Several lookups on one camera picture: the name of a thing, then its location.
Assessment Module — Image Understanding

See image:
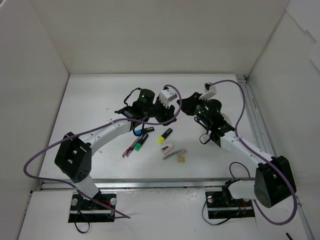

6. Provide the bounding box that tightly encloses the blue cap black highlighter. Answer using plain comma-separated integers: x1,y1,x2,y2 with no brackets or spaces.
133,127,155,137

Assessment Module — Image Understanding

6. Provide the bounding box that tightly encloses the red pen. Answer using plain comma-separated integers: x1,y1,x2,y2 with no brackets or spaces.
121,136,140,158

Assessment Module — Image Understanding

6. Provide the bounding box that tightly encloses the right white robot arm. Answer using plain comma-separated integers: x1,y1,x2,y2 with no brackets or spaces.
177,92,297,208

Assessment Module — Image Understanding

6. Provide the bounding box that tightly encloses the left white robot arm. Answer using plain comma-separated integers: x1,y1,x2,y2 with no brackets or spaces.
54,87,177,210

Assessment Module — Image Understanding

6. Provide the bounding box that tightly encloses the white divided round container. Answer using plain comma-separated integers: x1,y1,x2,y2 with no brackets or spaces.
221,112,232,125

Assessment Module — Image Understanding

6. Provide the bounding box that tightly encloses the blue pen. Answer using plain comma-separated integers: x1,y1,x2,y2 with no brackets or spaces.
125,136,141,157

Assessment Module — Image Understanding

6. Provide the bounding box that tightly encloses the yellow cap black highlighter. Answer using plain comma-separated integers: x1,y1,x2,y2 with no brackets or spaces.
157,128,173,144

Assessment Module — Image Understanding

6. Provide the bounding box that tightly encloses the pink white stapler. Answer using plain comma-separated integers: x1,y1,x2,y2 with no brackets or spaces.
160,143,174,155

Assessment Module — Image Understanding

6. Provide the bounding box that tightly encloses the green cap black highlighter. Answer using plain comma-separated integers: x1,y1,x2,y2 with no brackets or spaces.
134,133,149,151

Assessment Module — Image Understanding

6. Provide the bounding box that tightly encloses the grey eraser block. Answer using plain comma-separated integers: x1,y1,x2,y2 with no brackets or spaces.
176,149,187,158

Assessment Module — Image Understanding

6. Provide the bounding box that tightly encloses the small wooden sharpener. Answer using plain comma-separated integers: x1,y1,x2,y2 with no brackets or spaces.
177,157,186,163

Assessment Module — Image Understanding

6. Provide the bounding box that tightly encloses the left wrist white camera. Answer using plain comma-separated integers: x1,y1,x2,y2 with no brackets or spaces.
159,87,177,108

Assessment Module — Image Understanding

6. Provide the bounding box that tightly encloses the wrist white camera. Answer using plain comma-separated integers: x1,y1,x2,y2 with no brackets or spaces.
199,82,217,101
159,87,177,108

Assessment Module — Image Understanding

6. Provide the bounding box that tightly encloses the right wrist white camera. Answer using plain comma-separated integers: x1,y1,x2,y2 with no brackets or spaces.
199,82,217,101

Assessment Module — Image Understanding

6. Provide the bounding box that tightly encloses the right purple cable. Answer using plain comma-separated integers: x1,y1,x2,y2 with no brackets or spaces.
214,79,300,225

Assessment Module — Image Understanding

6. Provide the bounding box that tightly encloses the purple cable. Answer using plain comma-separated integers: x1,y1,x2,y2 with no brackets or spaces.
23,84,183,220
214,79,300,225

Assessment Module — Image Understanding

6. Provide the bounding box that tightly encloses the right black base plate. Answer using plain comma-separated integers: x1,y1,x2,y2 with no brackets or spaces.
204,190,255,221

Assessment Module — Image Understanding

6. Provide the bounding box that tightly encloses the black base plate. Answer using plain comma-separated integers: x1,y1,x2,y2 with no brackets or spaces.
68,193,115,223
204,190,255,221

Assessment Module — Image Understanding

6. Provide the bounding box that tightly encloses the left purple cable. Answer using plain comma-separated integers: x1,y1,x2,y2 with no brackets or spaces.
23,84,183,220

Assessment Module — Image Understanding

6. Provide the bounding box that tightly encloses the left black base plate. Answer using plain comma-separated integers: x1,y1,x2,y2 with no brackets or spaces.
68,193,115,223

